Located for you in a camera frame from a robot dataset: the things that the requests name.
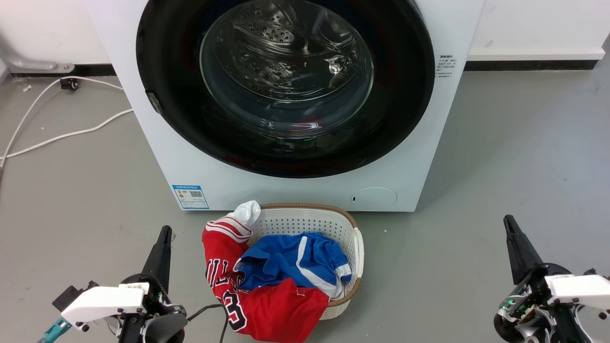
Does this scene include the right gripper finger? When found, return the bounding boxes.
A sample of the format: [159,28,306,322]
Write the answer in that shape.
[503,214,544,285]

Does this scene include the perforated steel washer drum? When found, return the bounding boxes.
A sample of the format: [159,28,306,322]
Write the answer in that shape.
[200,0,375,139]

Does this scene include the round black glass washer door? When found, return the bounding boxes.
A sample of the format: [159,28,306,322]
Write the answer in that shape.
[136,0,436,179]

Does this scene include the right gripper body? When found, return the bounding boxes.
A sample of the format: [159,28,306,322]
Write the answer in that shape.
[493,264,571,343]

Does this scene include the blue shorts with white stripe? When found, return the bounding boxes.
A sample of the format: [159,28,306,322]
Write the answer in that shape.
[232,232,353,301]

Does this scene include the white power cable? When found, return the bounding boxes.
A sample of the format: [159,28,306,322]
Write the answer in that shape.
[0,109,134,160]
[0,76,124,170]

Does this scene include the round white filter cover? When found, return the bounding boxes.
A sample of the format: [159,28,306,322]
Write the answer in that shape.
[350,187,398,211]

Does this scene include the metal door hinge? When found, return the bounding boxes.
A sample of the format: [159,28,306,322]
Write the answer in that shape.
[145,90,164,115]

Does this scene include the red basketball jersey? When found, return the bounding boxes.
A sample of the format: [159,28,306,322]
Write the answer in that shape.
[202,215,330,343]

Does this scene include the teal cable connector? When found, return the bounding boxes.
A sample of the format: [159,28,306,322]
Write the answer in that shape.
[38,318,72,343]

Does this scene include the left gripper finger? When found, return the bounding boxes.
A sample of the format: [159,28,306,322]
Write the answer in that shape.
[141,225,173,293]

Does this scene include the blue energy label sticker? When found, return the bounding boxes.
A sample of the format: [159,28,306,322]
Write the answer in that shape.
[172,184,210,211]

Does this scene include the white perforated laundry basket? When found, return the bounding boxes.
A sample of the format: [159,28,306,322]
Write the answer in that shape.
[241,203,365,321]

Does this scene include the white front-load washing machine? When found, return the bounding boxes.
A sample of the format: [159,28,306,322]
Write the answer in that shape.
[83,0,486,212]

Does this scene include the black text sticker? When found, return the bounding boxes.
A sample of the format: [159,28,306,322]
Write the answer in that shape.
[435,54,458,81]

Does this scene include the small white cloth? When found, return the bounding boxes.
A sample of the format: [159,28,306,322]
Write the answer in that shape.
[228,200,262,229]

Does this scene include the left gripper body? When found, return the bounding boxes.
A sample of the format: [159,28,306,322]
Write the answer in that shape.
[119,273,188,343]

